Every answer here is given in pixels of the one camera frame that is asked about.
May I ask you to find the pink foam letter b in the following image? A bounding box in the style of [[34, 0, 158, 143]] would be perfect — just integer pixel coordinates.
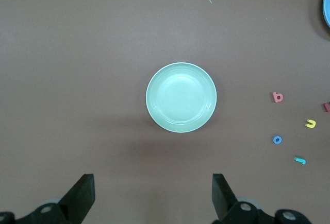
[[272, 91, 284, 104]]

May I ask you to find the blue round plate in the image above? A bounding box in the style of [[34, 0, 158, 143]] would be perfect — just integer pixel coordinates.
[[322, 0, 330, 29]]

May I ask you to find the brown table cover sheet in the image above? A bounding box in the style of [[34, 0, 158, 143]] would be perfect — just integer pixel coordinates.
[[0, 0, 330, 224]]

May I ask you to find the green round plate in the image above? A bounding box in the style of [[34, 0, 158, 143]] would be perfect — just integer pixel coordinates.
[[145, 62, 218, 134]]

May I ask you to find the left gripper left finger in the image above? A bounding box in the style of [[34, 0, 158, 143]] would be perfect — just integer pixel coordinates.
[[15, 174, 95, 224]]

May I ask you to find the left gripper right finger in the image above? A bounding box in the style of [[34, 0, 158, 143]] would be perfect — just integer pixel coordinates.
[[212, 174, 275, 224]]

